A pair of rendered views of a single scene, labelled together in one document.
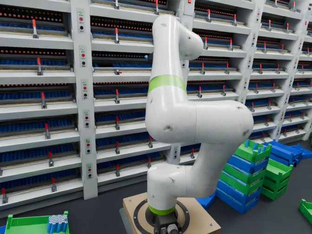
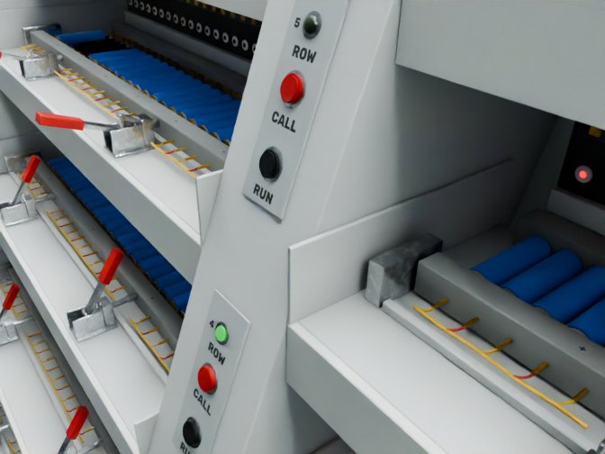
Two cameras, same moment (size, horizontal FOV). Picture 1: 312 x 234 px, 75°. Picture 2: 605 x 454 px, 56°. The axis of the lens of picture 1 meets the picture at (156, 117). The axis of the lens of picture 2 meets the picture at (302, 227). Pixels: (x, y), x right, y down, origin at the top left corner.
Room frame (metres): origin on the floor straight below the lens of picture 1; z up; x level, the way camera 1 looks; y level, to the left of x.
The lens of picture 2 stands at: (1.48, -0.49, 1.02)
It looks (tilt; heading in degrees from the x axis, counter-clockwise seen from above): 18 degrees down; 73
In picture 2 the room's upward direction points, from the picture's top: 18 degrees clockwise
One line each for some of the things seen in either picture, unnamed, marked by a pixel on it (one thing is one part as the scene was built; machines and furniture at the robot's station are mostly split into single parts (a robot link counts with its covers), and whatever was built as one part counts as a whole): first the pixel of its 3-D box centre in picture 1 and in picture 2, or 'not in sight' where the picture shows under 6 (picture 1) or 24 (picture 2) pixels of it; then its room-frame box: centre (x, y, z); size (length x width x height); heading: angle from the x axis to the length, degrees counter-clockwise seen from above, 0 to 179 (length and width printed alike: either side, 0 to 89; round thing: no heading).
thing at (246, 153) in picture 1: (242, 145); not in sight; (1.31, -0.62, 0.44); 0.30 x 0.20 x 0.08; 37
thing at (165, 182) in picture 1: (165, 186); not in sight; (0.74, -0.06, 0.48); 0.16 x 0.13 x 0.19; 90
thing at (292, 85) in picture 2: not in sight; (294, 89); (1.54, -0.18, 0.99); 0.02 x 0.01 x 0.02; 118
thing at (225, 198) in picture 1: (232, 192); not in sight; (1.31, -0.62, 0.04); 0.30 x 0.20 x 0.08; 37
